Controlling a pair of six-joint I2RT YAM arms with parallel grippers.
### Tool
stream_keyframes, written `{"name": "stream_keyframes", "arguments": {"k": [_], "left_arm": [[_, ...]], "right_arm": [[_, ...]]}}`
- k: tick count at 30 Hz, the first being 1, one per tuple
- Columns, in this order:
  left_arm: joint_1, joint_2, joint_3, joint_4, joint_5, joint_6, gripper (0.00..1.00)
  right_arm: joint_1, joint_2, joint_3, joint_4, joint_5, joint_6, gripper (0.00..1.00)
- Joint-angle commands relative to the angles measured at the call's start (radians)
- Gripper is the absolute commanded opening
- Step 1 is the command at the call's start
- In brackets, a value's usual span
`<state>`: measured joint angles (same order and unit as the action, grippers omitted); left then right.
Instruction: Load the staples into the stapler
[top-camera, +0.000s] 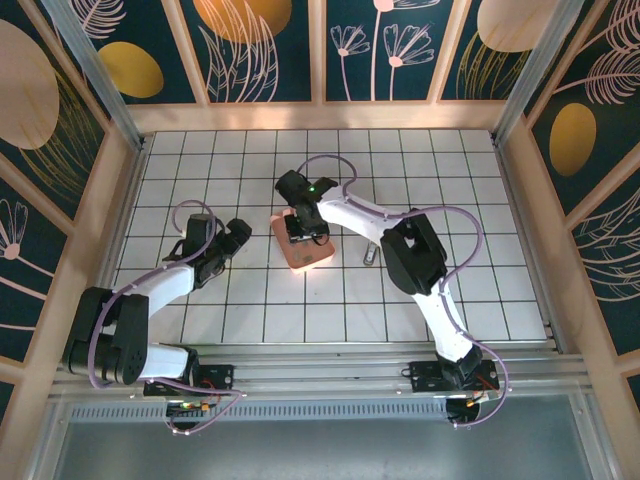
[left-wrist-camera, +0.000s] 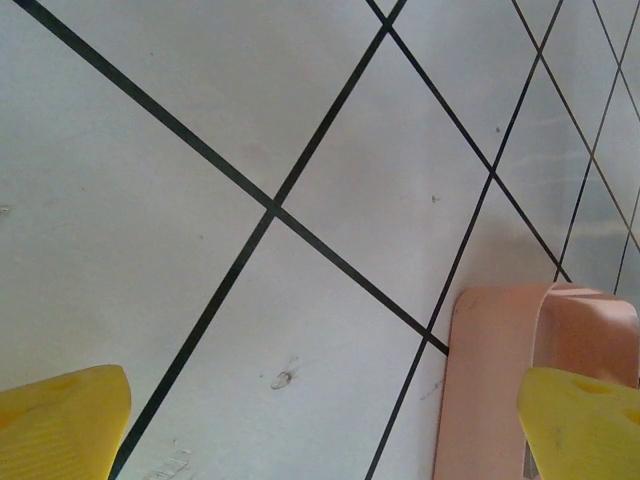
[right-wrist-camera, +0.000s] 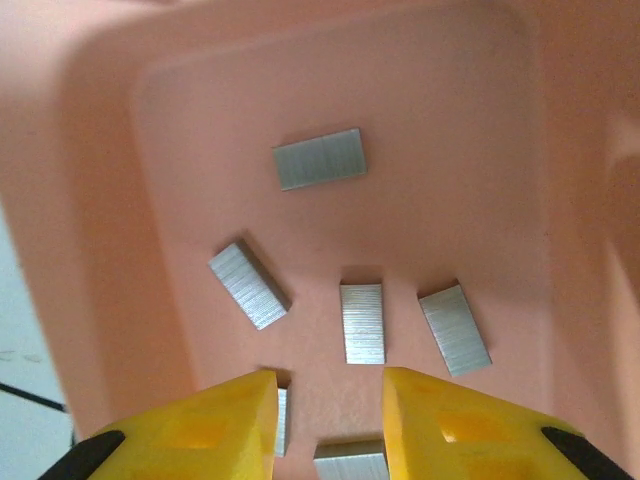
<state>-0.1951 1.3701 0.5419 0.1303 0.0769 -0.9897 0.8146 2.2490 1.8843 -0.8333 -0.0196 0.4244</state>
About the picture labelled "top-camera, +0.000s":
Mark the aluminium frame rail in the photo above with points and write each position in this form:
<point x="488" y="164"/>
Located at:
<point x="320" y="372"/>

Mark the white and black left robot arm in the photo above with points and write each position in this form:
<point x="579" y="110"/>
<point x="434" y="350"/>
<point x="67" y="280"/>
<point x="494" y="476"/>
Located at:
<point x="160" y="287"/>

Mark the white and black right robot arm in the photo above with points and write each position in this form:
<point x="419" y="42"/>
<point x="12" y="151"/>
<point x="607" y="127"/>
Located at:
<point x="415" y="250"/>

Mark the cream stapler with metal magazine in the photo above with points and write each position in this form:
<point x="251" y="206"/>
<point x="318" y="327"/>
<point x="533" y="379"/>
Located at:
<point x="369" y="255"/>

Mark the grey staple strip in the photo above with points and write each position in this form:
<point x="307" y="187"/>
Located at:
<point x="306" y="259"/>

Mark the vented metal strip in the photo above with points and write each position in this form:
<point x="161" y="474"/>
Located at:
<point x="320" y="412"/>

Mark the aluminium corner post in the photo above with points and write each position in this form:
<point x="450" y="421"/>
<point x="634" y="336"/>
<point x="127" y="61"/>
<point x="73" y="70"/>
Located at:
<point x="530" y="70"/>
<point x="95" y="75"/>

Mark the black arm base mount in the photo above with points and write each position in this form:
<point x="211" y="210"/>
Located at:
<point x="425" y="377"/>
<point x="220" y="375"/>

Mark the aluminium side rail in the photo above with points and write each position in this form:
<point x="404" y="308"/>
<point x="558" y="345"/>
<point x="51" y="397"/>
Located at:
<point x="131" y="200"/>
<point x="520" y="210"/>

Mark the pink plastic tray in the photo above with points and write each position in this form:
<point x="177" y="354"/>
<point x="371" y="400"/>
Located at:
<point x="320" y="252"/>

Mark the grey metal plate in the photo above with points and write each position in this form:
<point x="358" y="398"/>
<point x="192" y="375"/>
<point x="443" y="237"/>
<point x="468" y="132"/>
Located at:
<point x="320" y="450"/>

